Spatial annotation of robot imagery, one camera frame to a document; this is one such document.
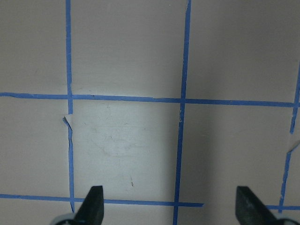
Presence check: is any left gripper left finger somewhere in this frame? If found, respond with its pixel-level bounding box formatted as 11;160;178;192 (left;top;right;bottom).
51;185;104;225

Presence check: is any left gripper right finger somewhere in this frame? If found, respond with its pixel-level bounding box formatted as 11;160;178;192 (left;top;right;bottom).
235;186;300;225

